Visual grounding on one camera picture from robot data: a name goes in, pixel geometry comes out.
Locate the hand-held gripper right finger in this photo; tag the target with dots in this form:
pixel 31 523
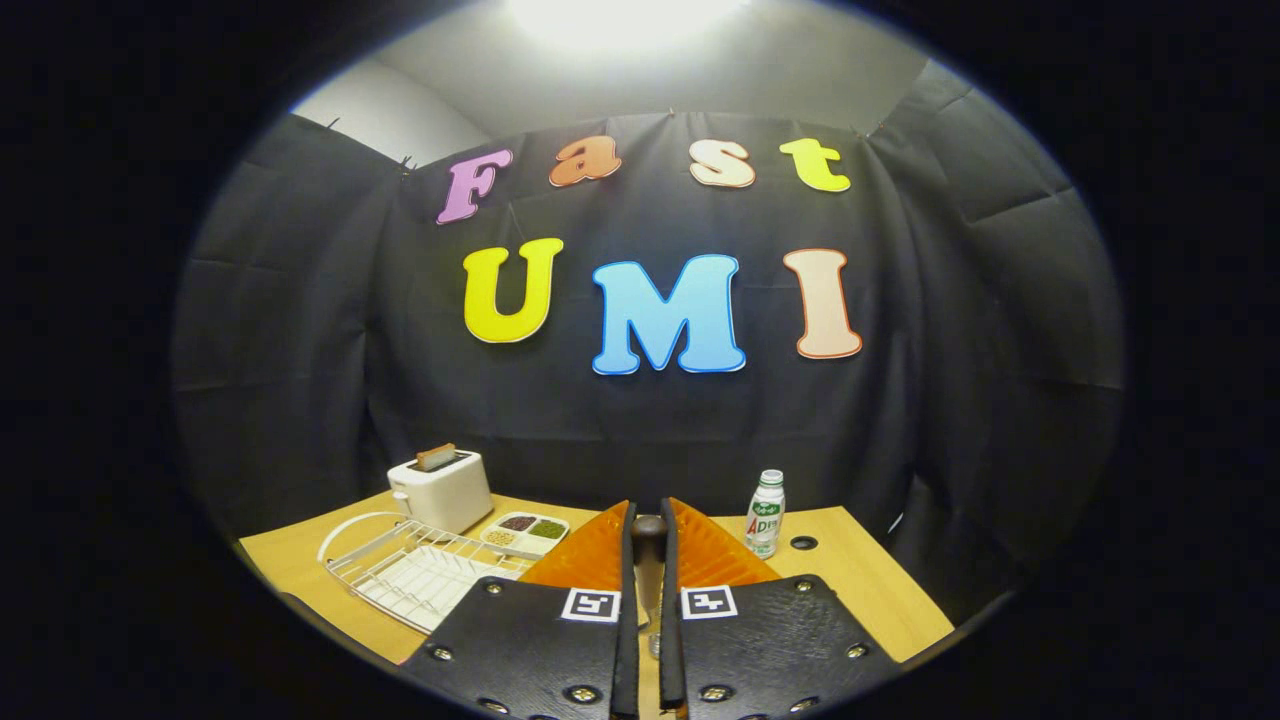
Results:
pixel 770 650

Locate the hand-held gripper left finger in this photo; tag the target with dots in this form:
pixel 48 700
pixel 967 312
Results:
pixel 530 650

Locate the white green-label drink bottle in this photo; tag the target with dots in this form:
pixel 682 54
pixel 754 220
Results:
pixel 765 520

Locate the white compartment dish with beans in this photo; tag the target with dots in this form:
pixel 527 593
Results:
pixel 525 540

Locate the ceiling light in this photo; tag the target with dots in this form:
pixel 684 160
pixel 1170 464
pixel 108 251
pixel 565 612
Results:
pixel 620 15

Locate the brown bread slice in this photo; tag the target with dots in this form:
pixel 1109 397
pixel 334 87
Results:
pixel 436 457

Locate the white toaster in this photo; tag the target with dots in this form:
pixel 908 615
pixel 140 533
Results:
pixel 445 495

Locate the white drain tray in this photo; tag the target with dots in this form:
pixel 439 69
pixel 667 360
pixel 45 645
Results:
pixel 430 590

